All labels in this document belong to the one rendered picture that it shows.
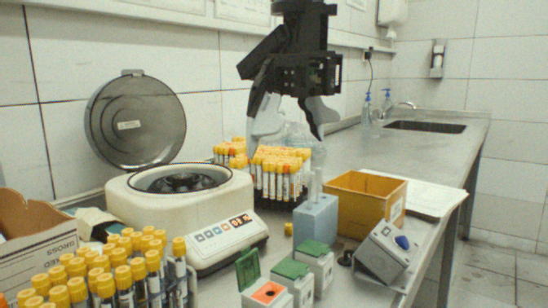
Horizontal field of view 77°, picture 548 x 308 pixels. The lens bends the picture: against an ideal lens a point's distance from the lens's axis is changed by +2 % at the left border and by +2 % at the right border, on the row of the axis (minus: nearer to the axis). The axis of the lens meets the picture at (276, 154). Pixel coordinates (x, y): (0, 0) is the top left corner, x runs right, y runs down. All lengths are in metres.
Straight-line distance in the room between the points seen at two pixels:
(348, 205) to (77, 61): 0.63
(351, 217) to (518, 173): 2.15
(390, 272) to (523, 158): 2.24
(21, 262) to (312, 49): 0.41
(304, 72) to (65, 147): 0.57
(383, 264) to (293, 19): 0.38
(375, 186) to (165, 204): 0.45
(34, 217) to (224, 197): 0.28
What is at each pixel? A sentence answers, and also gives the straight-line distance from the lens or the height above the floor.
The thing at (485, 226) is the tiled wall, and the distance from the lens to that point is 2.90.
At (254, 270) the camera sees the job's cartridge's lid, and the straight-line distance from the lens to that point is 0.44.
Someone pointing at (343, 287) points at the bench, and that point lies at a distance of 0.58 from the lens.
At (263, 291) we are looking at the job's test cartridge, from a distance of 0.43.
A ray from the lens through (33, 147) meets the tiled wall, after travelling 0.83.
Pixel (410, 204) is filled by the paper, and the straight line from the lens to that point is 0.88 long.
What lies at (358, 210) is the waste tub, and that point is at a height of 0.94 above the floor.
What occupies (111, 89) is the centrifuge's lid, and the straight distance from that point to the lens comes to 0.84.
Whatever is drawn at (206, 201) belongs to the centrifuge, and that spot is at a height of 0.98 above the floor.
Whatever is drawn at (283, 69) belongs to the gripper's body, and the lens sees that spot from 0.47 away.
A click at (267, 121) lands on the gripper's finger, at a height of 1.13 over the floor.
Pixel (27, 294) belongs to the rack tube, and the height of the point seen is 0.99.
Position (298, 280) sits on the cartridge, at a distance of 0.48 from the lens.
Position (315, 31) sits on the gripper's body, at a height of 1.24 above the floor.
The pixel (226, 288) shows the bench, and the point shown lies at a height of 0.87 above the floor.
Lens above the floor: 1.20
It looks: 14 degrees down
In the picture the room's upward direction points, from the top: straight up
